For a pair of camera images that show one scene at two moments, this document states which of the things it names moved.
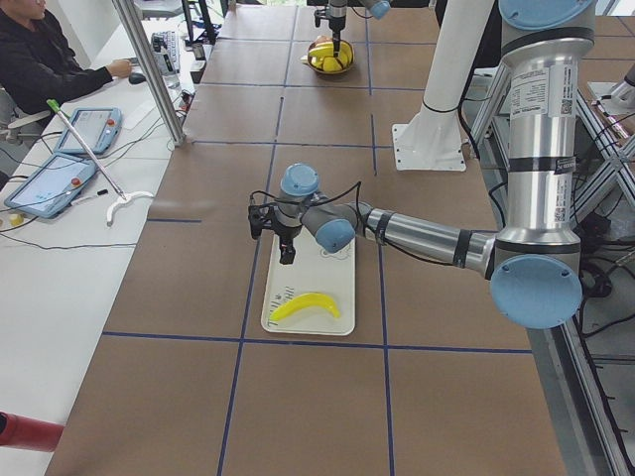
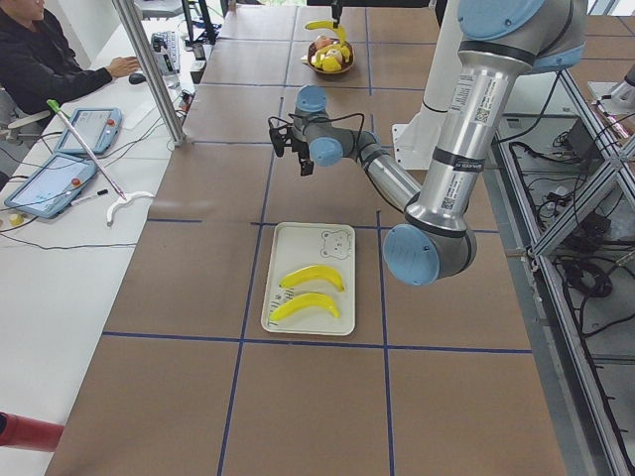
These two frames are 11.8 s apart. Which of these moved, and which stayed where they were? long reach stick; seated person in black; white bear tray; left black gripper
Moved: left black gripper
Stayed: seated person in black; long reach stick; white bear tray
